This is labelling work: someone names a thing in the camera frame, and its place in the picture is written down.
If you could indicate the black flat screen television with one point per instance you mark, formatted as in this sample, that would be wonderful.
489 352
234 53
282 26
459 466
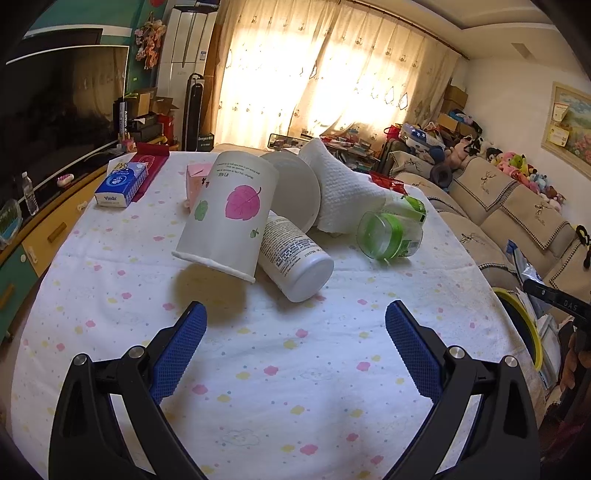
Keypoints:
55 115

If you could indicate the pile of plush toys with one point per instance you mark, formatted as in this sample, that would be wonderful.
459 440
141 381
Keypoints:
508 166

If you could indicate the dark red packet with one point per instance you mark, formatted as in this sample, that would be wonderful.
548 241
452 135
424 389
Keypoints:
154 159

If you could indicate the crumpled white paper towel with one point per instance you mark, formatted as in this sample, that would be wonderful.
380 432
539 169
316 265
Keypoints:
344 184

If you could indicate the glass dish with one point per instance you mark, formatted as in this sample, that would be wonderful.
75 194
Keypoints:
9 224

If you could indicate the beige embroidered sofa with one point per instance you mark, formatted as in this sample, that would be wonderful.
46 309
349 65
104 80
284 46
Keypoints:
517 207

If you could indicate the brown cardboard box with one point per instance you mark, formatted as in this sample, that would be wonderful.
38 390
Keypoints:
164 105

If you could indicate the framed landscape picture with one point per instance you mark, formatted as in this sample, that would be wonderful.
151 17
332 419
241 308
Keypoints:
572 122

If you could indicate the yellow rimmed trash bin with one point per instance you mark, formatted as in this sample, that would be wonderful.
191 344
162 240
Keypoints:
517 309

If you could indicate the white standing air conditioner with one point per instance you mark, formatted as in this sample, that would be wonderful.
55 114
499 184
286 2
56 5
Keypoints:
184 50

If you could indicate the white paper plate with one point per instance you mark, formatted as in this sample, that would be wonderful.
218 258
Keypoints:
298 184

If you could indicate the clear water bottle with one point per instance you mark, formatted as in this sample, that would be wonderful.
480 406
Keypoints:
30 196

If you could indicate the blue star print bag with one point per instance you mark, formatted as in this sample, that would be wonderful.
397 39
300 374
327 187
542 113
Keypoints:
418 136

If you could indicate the silver plastic bag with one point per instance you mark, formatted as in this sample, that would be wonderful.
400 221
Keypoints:
521 261

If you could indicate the red plastic wrapper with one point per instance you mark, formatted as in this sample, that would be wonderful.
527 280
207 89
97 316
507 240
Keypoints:
390 183

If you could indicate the yellow green television cabinet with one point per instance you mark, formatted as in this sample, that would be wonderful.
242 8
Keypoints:
44 240

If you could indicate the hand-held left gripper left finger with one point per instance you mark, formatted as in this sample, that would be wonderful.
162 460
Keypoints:
182 350

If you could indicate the small black box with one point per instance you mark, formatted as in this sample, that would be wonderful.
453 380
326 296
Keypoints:
205 143

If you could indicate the yellow printed packet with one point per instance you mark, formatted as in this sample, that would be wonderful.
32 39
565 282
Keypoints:
119 164

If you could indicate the black round cap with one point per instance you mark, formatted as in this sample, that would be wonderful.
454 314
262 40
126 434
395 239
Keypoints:
441 175

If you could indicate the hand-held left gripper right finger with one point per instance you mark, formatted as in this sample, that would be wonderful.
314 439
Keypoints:
413 350

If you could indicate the cream embroidered curtains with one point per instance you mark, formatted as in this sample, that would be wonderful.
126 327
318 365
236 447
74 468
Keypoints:
332 69

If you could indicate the white tower fan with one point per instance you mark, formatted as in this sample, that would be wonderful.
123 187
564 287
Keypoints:
193 113

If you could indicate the pink carton box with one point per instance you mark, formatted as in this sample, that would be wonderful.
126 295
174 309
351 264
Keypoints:
196 184

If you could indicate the stack of cardboard boxes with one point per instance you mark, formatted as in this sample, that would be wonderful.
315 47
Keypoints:
455 106

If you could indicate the blue tissue pack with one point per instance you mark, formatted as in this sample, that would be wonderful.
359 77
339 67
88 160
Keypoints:
120 184

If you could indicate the artificial flower bunch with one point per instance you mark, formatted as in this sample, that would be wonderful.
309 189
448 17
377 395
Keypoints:
150 44

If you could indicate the cluttered glass coffee table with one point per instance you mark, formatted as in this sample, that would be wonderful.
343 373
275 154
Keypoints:
341 143

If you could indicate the white plastic bottle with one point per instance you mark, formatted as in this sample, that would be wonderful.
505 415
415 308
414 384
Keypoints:
295 263

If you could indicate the green plastic bottle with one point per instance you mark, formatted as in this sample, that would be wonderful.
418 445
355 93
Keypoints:
392 230

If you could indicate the white leaf print paper cup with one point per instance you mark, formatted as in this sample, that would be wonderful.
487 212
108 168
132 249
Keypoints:
226 217

